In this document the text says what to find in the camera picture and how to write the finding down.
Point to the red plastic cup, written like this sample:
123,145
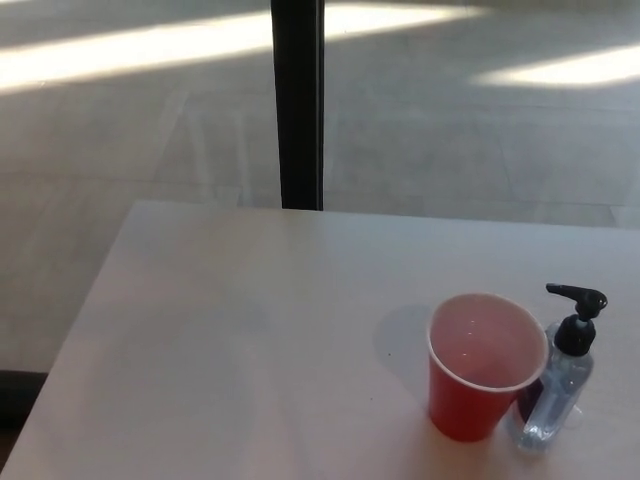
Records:
460,405

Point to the black window frame post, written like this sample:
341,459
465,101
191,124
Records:
298,105

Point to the clear pump soap bottle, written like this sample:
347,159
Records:
572,330

